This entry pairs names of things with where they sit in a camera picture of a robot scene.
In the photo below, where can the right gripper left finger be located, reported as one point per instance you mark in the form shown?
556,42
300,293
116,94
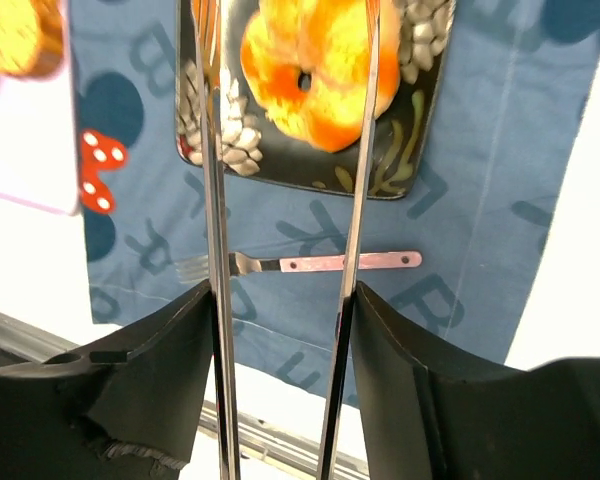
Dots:
126,406

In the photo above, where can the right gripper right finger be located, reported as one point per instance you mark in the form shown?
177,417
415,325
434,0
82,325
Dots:
431,410

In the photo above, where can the twisted ring bread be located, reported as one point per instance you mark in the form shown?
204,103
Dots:
307,65

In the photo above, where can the metal tongs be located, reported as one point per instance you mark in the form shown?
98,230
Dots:
199,35

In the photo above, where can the brown bread slice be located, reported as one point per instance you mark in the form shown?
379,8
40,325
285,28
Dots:
31,37

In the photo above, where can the lavender plastic tray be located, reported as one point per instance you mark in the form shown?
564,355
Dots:
38,141

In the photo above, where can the black floral square plate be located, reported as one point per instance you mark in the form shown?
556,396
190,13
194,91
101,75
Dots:
254,148

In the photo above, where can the blue letter placemat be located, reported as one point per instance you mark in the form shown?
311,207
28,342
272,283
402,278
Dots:
516,81

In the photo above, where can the pink handled fork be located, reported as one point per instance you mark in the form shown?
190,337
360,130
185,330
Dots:
196,269

